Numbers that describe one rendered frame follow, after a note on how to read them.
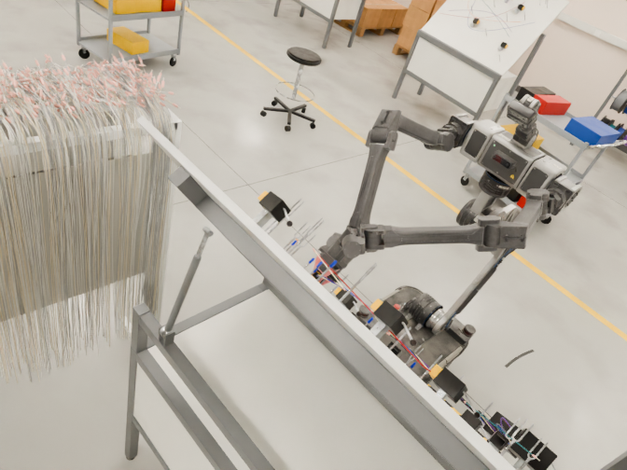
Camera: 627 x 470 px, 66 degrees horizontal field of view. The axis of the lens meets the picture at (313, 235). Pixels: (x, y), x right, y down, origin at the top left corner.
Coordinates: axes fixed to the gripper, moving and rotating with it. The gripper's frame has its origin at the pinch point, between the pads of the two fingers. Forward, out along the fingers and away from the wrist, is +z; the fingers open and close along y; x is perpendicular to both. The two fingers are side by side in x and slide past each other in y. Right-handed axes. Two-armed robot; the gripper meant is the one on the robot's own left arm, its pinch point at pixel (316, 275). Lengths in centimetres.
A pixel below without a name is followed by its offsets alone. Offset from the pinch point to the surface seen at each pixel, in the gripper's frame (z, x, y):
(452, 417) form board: -27, -80, 40
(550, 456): -17, -25, 76
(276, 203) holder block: -24, -52, -11
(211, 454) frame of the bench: 52, -31, 15
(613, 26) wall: -338, 647, -1
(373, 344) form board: -26, -76, 24
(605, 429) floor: 7, 178, 173
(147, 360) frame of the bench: 55, -21, -21
